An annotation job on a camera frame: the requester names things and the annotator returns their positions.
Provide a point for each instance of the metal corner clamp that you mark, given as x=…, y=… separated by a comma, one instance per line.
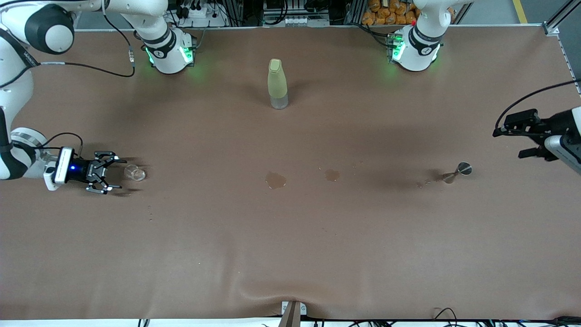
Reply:
x=551, y=30

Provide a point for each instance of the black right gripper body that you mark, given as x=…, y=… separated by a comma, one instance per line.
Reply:
x=82, y=171

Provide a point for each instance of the small brown liquid spill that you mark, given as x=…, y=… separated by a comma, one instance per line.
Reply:
x=332, y=175

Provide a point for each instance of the clear glass measuring cup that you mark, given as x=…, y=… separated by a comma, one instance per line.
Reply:
x=135, y=173

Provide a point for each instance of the brown table cloth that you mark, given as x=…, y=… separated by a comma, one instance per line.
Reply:
x=290, y=250

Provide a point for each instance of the white power strip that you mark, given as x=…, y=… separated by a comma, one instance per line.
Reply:
x=199, y=13

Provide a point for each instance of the large brown liquid spill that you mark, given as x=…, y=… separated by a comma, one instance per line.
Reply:
x=275, y=180

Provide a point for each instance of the metal table edge bracket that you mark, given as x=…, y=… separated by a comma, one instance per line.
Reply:
x=292, y=313

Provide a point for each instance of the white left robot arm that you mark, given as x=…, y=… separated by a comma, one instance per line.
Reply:
x=420, y=50

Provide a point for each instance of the orange packaged goods pile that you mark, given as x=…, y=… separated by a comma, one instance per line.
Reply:
x=386, y=13

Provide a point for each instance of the silver metal jigger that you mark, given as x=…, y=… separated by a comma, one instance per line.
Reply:
x=464, y=169

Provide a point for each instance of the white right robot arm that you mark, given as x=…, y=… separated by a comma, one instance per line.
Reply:
x=13, y=86

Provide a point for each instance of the aluminium frame strut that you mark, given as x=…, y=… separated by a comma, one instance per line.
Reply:
x=560, y=16

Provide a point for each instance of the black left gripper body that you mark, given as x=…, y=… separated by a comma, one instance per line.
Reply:
x=552, y=124

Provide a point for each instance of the yellow-green bottle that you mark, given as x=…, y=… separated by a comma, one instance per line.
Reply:
x=277, y=84

